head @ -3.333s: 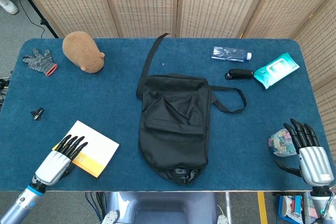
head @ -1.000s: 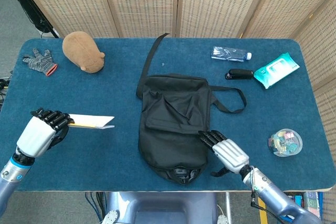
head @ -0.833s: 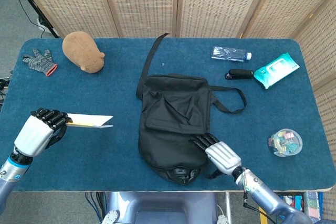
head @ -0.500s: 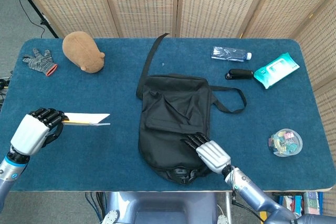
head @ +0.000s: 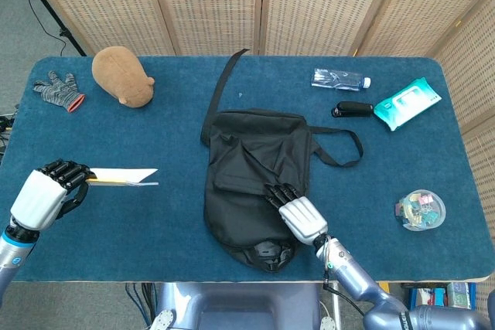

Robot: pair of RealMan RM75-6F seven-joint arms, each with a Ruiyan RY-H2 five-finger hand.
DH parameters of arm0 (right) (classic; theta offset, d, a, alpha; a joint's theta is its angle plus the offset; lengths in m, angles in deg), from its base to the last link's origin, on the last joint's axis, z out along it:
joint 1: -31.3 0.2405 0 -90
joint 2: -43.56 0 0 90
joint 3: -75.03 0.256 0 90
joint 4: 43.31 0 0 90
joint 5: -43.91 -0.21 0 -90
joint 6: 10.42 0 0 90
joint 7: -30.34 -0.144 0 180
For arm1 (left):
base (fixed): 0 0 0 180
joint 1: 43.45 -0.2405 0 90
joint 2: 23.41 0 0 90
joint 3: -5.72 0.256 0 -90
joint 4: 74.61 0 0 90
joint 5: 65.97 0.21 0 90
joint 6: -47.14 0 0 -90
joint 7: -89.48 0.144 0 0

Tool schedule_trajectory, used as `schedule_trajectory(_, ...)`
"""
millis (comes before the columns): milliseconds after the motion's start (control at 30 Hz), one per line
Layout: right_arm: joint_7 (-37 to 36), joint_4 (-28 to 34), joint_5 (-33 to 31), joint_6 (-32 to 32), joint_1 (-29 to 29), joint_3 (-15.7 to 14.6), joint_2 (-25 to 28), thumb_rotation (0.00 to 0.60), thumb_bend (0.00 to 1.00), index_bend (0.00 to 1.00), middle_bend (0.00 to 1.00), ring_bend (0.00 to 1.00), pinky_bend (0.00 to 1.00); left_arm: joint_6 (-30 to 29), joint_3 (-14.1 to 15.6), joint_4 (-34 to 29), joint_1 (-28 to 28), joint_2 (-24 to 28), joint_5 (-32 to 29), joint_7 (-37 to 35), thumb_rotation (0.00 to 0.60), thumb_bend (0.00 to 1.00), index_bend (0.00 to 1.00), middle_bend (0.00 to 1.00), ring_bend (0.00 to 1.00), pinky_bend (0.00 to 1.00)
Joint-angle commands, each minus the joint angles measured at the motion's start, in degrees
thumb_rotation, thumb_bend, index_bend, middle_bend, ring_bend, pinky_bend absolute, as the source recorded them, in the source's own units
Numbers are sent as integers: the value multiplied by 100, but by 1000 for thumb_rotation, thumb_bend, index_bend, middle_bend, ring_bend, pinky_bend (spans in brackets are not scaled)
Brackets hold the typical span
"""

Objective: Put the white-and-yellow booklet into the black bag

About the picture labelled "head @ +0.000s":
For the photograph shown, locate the white and yellow book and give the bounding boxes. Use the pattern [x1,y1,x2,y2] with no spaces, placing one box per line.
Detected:
[85,168,159,188]

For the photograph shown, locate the brown plush capybara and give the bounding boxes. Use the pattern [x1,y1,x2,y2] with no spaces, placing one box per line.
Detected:
[91,46,155,108]

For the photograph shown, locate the colourful boxes under table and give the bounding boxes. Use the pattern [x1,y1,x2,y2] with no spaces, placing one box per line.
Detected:
[401,281,477,311]

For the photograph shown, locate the blue-grey robot torso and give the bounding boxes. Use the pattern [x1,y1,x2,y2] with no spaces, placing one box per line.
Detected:
[148,281,337,330]

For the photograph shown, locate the dark grey moulded object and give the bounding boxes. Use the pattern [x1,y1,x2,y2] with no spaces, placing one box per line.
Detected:
[251,240,295,269]

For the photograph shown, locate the grey knit glove orange cuff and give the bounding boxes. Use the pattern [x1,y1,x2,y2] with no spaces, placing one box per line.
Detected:
[32,70,86,114]

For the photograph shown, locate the blue black floor cables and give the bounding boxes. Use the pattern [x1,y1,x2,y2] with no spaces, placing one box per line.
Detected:
[124,282,155,325]

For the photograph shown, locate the teal wet wipes pack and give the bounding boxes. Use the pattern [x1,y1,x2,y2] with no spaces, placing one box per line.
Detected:
[373,77,442,132]

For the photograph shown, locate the clear plastic water bottle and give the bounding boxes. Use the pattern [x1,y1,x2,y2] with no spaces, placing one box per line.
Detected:
[310,68,372,93]

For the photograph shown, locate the clear tub of binder clips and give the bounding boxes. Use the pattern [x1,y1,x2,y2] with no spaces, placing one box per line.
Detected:
[394,189,447,233]

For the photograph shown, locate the robot right five-finger hand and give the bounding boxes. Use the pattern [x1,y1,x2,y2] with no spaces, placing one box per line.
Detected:
[264,182,329,247]

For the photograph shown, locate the black bag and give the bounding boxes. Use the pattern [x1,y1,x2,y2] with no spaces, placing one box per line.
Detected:
[200,48,364,274]

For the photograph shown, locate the black tripod stand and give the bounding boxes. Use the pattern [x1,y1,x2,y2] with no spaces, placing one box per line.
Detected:
[9,0,87,56]

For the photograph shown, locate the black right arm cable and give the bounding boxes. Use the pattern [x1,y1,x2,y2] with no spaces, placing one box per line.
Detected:
[323,275,365,318]

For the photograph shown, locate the blue carpet table cover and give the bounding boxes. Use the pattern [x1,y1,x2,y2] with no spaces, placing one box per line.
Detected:
[0,55,490,283]

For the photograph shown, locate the robot left five-finger hand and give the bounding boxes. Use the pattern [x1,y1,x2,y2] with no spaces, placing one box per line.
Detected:
[10,158,96,232]

